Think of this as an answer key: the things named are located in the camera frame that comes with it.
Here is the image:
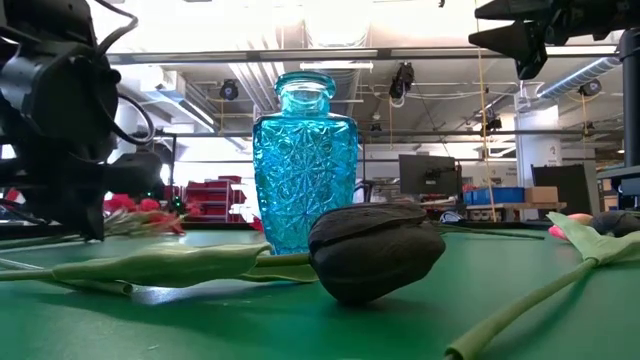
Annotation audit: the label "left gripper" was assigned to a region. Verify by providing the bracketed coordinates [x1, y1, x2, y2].
[0, 42, 166, 240]

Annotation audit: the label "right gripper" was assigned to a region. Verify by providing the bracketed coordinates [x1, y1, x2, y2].
[468, 0, 640, 80]

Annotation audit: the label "black artificial tulip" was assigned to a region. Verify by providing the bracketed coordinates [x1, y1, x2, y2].
[49, 201, 447, 306]
[443, 209, 640, 360]

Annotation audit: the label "blue cut glass vase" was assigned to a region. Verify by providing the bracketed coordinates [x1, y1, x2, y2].
[251, 69, 360, 256]

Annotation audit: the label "red bin rack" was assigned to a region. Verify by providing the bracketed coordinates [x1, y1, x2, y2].
[183, 174, 248, 224]

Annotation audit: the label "white pillar with sign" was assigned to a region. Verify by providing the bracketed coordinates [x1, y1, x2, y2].
[514, 103, 563, 189]

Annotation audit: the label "black panel board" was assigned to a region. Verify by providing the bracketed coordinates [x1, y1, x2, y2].
[530, 163, 592, 217]

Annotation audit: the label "brown cardboard box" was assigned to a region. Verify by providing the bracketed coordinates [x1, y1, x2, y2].
[524, 185, 560, 204]

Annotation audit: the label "blue storage bins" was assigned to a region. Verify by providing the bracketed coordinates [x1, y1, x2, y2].
[462, 186, 526, 207]

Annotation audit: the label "black background monitor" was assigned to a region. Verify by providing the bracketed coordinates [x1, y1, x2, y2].
[398, 153, 462, 197]

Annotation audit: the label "wooden shelf cart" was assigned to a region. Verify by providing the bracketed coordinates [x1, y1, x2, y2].
[464, 201, 568, 222]

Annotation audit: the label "white ceiling light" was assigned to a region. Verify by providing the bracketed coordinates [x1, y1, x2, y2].
[299, 60, 374, 72]

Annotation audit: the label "green table mat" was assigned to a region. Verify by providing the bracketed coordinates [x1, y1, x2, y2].
[0, 228, 640, 360]

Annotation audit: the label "silver ventilation duct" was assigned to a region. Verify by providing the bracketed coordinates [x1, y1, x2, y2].
[537, 55, 622, 100]

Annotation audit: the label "black ceiling camera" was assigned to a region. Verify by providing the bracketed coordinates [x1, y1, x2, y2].
[578, 78, 604, 98]
[388, 61, 416, 100]
[218, 78, 241, 102]

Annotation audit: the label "yellow hanging rope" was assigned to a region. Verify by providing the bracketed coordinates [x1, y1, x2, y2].
[473, 0, 497, 222]

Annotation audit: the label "black camera stand pole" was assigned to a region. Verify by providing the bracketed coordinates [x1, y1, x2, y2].
[618, 27, 640, 169]

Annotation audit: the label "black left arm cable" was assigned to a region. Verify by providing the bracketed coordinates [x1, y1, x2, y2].
[92, 0, 157, 147]

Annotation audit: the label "grey overhead frame bar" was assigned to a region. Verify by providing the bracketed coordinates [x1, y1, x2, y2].
[106, 44, 621, 65]

